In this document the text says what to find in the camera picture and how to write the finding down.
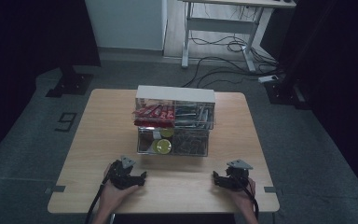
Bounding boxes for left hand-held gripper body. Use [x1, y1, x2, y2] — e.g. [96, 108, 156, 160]
[108, 155, 138, 191]

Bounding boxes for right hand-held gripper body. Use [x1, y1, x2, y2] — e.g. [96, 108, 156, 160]
[224, 159, 255, 191]

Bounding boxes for person's left hand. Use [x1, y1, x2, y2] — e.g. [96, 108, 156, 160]
[98, 164, 142, 216]

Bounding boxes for person's right hand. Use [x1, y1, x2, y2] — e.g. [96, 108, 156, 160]
[227, 177, 258, 217]

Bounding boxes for pile of dark brown sticks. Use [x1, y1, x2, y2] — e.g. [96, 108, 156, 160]
[172, 129, 209, 156]

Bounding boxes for row of red packets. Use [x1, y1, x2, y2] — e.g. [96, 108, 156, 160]
[132, 104, 176, 128]

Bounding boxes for clear acrylic drawer organizer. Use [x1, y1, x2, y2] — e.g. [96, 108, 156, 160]
[132, 85, 217, 158]

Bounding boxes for row of dark blue packets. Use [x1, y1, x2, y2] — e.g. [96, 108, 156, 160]
[174, 105, 213, 129]

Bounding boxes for black stand base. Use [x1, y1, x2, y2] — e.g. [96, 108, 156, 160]
[45, 63, 94, 99]
[263, 76, 312, 110]

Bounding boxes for white power strip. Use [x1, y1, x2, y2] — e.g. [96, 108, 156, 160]
[257, 74, 280, 84]

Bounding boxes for dark curtain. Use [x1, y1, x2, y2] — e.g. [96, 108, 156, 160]
[276, 0, 358, 200]
[0, 0, 103, 166]

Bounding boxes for white cabinet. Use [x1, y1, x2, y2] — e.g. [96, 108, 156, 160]
[84, 0, 169, 52]

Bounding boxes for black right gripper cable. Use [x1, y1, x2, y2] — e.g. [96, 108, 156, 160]
[236, 174, 260, 220]

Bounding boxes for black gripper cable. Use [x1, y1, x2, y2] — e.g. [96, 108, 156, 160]
[236, 174, 260, 220]
[84, 175, 110, 224]

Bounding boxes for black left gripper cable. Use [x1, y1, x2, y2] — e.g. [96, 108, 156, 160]
[84, 175, 110, 224]

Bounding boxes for tangle of black floor cables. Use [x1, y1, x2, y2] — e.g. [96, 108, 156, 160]
[181, 4, 281, 89]

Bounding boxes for white metal frame desk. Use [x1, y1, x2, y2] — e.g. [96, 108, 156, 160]
[179, 0, 297, 74]

